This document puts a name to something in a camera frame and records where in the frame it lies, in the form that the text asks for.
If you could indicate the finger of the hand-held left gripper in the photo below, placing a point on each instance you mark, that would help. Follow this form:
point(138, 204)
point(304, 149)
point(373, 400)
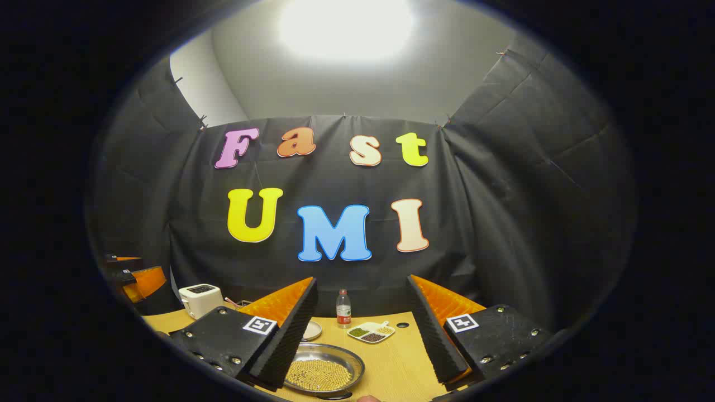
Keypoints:
point(149, 281)
point(124, 261)

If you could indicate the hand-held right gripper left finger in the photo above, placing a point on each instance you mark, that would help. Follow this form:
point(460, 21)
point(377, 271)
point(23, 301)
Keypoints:
point(296, 329)

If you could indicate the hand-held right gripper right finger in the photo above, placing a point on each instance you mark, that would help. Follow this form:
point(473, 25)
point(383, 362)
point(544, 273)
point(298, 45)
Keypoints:
point(430, 329)

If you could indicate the steel pot with soybeans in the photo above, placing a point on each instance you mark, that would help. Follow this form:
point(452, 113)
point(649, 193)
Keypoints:
point(324, 375)

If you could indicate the small white plate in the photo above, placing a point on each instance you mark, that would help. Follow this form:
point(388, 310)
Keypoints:
point(313, 330)

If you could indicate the clear water bottle red label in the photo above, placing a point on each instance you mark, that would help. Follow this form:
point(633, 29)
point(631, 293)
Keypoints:
point(343, 312)

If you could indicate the white toaster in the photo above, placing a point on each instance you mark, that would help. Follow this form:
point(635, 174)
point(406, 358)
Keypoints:
point(200, 301)

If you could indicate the white divided dish of beans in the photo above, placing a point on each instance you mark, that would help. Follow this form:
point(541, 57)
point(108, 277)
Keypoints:
point(370, 333)

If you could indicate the pink striped stick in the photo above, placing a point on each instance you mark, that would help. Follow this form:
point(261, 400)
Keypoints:
point(232, 302)

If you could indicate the black backdrop cloth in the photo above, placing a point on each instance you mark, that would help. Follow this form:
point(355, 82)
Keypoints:
point(346, 184)

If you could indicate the large ceiling light panel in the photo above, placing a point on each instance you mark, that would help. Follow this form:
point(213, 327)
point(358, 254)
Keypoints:
point(346, 28)

